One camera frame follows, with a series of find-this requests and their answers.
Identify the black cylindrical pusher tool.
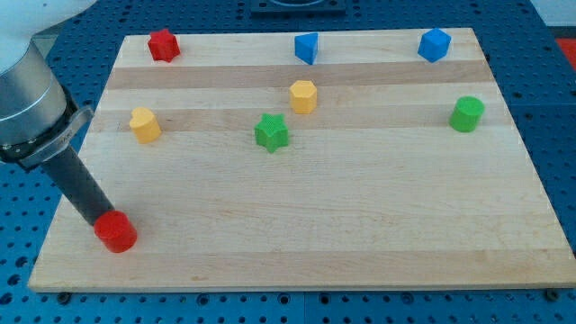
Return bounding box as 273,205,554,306
41,146,114,226

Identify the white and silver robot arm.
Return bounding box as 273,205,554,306
1,0,113,225

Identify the yellow hexagon block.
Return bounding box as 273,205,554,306
289,80,318,114

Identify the red cylinder block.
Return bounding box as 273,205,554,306
94,211,138,253

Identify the yellow heart block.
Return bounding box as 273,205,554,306
129,107,162,144

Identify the red star block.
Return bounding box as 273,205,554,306
148,29,181,62

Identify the green star block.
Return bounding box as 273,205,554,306
254,113,289,153

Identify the blue triangle block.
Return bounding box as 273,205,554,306
294,32,319,65

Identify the light wooden board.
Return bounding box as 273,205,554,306
29,28,575,293

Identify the blue cube block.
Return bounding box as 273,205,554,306
418,28,452,63

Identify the green cylinder block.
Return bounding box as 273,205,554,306
448,96,485,132

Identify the dark square mount plate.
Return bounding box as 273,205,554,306
248,0,347,16

